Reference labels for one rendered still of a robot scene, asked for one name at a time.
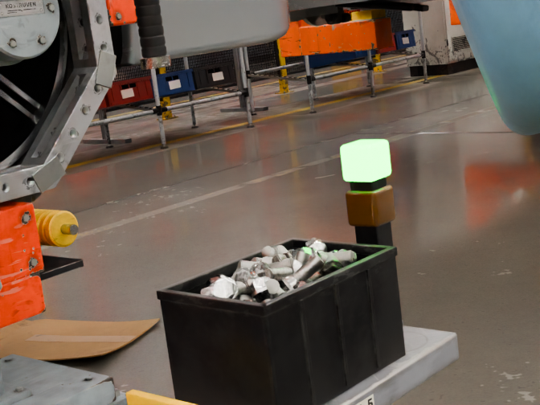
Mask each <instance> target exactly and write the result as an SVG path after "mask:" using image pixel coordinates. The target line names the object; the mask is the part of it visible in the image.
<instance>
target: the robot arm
mask: <svg viewBox="0 0 540 405"><path fill-rule="evenodd" d="M452 4H453V5H454V8H455V10H456V13H457V16H458V18H459V20H460V24H461V26H462V27H463V30H464V33H465V35H466V38H467V40H468V43H469V45H470V47H471V49H472V53H473V55H474V57H475V60H476V62H477V65H478V67H479V69H480V71H481V74H482V76H483V78H484V81H485V84H486V86H487V88H488V90H489V93H490V96H491V97H492V99H493V103H494V104H495V106H496V108H497V111H498V113H499V115H500V117H501V119H502V120H503V122H504V123H505V125H506V126H507V127H508V128H509V129H511V130H512V131H514V132H515V133H518V134H521V135H534V134H537V133H540V0H452Z"/></svg>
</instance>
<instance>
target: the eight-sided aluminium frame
mask: <svg viewBox="0 0 540 405"><path fill-rule="evenodd" d="M63 4H64V10H65V15H66V20H67V29H68V34H69V39H70V45H71V50H72V59H73V64H74V68H73V72H72V74H71V75H70V77H69V79H68V81H67V83H66V84H65V86H64V88H63V90H62V92H61V93H60V95H59V97H58V99H57V101H56V102H55V104H54V106H53V108H52V110H51V111H50V113H49V115H48V117H47V119H46V120H45V122H44V124H43V126H42V128H41V129H40V131H39V133H38V135H37V137H36V138H35V140H34V142H33V144H32V146H31V147H30V149H29V151H28V153H27V155H26V156H25V158H24V160H23V161H22V164H21V165H18V166H12V167H9V168H5V169H1V170H0V203H2V202H5V201H9V200H11V199H15V198H21V197H23V196H27V195H30V194H35V193H43V192H44V191H45V190H50V189H53V188H56V187H57V185H58V183H59V180H60V179H61V178H62V177H63V176H64V175H65V174H66V171H65V170H66V168H67V167H68V164H69V162H70V161H71V159H72V156H73V155H74V153H75V151H76V149H77V147H78V145H79V143H80V142H81V140H82V138H83V136H84V134H85V132H86V131H87V129H88V126H89V125H90V123H91V121H92V119H93V117H94V116H95V114H96V111H97V109H98V108H99V107H100V104H101V102H102V100H103V99H104V96H105V95H106V93H107V91H108V89H109V88H112V84H113V80H114V78H115V76H116V74H117V69H116V57H117V56H116V55H114V53H113V43H112V37H111V32H110V26H109V21H108V11H107V6H106V1H105V0H63Z"/></svg>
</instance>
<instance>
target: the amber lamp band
mask: <svg viewBox="0 0 540 405"><path fill-rule="evenodd" d="M346 207H347V214H348V222H349V225H350V226H354V227H380V226H382V225H384V224H386V223H389V222H391V221H393V220H394V219H395V217H396V214H395V200H394V191H393V187H392V186H390V185H386V186H384V187H381V188H379V189H377V190H372V191H366V190H348V191H347V192H346Z"/></svg>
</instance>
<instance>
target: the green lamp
mask: <svg viewBox="0 0 540 405"><path fill-rule="evenodd" d="M340 150H341V158H342V172H343V178H344V179H345V181H348V182H373V181H375V180H378V179H380V178H384V177H386V176H388V175H390V174H391V160H390V153H389V145H388V141H387V140H359V141H354V142H351V143H349V144H346V145H343V146H342V147H341V149H340Z"/></svg>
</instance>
